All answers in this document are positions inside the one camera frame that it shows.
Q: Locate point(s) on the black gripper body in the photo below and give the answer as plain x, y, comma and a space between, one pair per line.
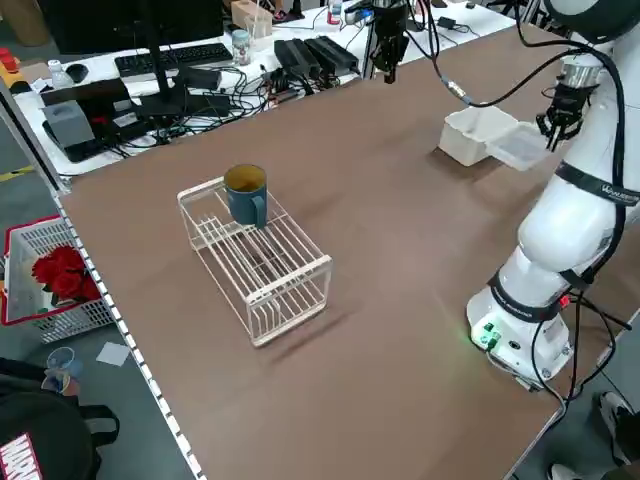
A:
391, 22
570, 100

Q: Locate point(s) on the translucent white box lid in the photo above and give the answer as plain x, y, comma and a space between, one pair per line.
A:
517, 145

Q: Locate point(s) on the white plastic preservation box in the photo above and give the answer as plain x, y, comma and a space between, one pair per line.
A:
465, 145

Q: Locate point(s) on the wooden box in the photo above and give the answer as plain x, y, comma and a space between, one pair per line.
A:
250, 20

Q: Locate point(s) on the glass jar teal lid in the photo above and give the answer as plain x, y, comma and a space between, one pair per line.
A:
241, 50

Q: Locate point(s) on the black flat box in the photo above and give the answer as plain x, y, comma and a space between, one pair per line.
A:
85, 92

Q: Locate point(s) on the grey box device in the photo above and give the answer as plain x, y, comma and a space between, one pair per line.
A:
70, 125

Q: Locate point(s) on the large black power adapter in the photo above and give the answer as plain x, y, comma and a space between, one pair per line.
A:
332, 52
295, 55

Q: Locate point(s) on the small black power adapter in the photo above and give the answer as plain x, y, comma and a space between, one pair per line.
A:
446, 23

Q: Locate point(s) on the black keyboard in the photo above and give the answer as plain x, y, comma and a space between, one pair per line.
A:
190, 54

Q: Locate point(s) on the teal mug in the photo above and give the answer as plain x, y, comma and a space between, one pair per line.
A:
245, 205

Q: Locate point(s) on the black computer monitor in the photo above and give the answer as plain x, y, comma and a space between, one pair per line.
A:
125, 25

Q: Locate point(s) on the white black sneaker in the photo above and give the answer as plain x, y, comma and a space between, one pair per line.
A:
612, 420
561, 472

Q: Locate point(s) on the black computer mouse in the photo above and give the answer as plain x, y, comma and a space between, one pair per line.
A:
77, 73

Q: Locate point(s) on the black device tray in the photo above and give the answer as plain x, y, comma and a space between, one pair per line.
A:
85, 151

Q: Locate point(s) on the clear plastic bottle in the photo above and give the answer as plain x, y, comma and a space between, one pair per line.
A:
57, 75

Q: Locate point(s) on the red emergency stop button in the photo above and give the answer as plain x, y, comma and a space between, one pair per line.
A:
7, 60

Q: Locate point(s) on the red roses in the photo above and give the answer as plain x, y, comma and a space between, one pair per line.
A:
65, 280

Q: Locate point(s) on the white paper sheet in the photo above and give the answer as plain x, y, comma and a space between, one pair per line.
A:
112, 354

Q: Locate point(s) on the white basket red rim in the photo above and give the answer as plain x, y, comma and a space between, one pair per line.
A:
75, 320

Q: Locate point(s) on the blue cup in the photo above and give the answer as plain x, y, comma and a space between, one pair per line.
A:
65, 362

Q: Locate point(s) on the black backpack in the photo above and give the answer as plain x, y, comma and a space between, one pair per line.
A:
40, 425

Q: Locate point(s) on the aluminium frame post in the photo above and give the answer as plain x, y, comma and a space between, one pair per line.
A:
371, 45

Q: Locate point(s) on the grey frame post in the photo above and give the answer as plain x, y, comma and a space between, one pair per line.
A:
35, 140

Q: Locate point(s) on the white slotted table rail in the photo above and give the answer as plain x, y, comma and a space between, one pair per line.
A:
135, 350

